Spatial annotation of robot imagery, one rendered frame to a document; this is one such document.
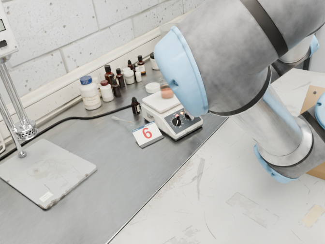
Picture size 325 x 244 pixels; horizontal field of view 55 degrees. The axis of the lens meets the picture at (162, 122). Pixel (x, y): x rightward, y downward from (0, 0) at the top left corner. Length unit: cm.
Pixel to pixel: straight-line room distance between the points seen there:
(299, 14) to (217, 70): 11
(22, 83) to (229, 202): 88
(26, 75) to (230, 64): 104
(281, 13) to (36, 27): 106
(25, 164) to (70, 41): 57
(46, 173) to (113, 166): 21
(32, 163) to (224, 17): 87
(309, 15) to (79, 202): 74
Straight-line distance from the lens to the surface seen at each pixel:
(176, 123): 104
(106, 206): 89
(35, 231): 91
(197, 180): 91
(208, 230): 80
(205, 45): 37
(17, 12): 128
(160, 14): 183
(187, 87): 38
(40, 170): 107
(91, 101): 130
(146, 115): 114
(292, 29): 39
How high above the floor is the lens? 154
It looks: 34 degrees down
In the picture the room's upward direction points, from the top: 8 degrees counter-clockwise
